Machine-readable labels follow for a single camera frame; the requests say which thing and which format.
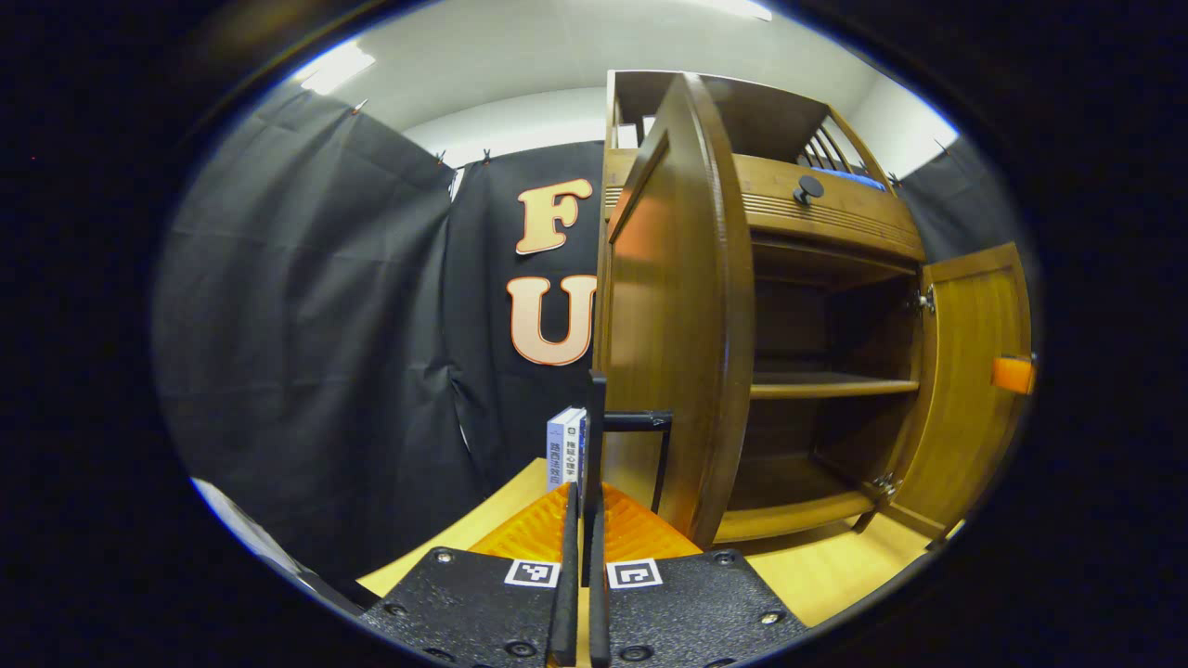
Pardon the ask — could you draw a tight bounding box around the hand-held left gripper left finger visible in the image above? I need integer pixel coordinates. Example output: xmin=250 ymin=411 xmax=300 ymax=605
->
xmin=357 ymin=482 xmax=581 ymax=668

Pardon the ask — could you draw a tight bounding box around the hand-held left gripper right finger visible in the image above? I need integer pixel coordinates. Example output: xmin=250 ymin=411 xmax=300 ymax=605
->
xmin=587 ymin=482 xmax=808 ymax=668

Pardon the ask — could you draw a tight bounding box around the wooden shoe cabinet door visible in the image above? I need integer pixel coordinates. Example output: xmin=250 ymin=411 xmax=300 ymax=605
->
xmin=877 ymin=243 xmax=1034 ymax=544
xmin=587 ymin=72 xmax=757 ymax=585

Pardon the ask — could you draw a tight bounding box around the wooden double-door shoe cabinet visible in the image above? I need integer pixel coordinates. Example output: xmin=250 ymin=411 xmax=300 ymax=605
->
xmin=594 ymin=70 xmax=929 ymax=544

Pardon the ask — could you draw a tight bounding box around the light blue cover book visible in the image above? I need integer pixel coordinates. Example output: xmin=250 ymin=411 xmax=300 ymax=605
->
xmin=546 ymin=408 xmax=572 ymax=490

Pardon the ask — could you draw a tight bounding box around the ribbed wooden drawer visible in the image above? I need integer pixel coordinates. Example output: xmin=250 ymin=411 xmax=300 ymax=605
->
xmin=603 ymin=148 xmax=927 ymax=263

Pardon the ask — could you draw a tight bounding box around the blue folded cloth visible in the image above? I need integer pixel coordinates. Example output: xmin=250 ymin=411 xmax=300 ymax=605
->
xmin=817 ymin=167 xmax=887 ymax=192

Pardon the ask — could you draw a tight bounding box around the black backdrop cloth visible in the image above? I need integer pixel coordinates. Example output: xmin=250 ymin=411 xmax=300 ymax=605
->
xmin=151 ymin=88 xmax=1022 ymax=581

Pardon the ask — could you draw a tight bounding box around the small ceiling light panel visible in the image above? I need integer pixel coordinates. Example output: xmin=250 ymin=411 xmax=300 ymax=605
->
xmin=299 ymin=42 xmax=377 ymax=96

